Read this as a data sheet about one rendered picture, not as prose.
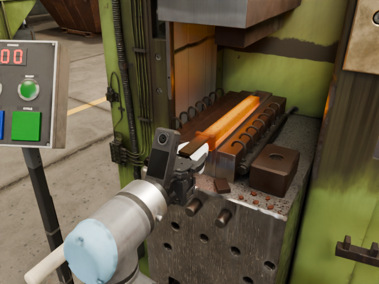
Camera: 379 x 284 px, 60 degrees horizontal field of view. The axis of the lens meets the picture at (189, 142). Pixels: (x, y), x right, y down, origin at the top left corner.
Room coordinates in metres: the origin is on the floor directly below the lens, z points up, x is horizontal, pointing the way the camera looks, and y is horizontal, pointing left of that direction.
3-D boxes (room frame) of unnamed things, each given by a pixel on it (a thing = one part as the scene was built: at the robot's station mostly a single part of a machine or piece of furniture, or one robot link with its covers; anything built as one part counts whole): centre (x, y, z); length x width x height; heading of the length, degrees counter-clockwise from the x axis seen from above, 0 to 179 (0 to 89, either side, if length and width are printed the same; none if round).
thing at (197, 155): (0.62, -0.03, 0.99); 0.09 x 0.03 x 0.06; 147
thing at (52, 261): (0.79, 0.33, 0.62); 0.44 x 0.05 x 0.05; 150
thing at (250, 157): (0.79, -0.21, 0.95); 0.34 x 0.03 x 0.03; 150
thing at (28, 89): (0.82, 0.42, 1.09); 0.05 x 0.03 x 0.04; 60
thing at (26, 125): (0.77, 0.42, 1.01); 0.07 x 0.05 x 0.07; 85
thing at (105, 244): (0.39, 0.13, 0.99); 0.12 x 0.09 x 0.10; 150
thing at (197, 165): (0.58, -0.01, 1.01); 0.09 x 0.05 x 0.02; 147
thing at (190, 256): (0.86, -0.18, 0.69); 0.56 x 0.38 x 0.45; 150
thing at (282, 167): (0.66, -0.20, 0.95); 0.12 x 0.08 x 0.06; 150
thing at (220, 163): (0.88, -0.12, 0.96); 0.42 x 0.20 x 0.09; 150
